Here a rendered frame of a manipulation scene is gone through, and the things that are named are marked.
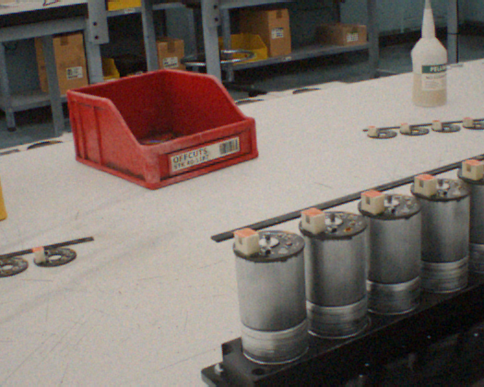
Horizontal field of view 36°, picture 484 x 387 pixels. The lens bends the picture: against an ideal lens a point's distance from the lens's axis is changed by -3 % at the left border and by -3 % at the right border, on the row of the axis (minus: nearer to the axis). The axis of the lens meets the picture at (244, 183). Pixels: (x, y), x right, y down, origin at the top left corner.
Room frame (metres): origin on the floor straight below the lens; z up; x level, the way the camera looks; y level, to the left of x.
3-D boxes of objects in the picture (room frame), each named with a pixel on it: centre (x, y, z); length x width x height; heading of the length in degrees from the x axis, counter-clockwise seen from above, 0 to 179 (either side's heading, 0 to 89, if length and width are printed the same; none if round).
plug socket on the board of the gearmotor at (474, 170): (0.29, -0.10, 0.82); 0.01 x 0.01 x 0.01; 30
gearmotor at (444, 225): (0.28, -0.08, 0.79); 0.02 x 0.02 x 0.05
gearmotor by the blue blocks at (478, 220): (0.30, -0.10, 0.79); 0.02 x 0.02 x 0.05
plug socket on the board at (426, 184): (0.28, -0.07, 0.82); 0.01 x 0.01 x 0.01; 30
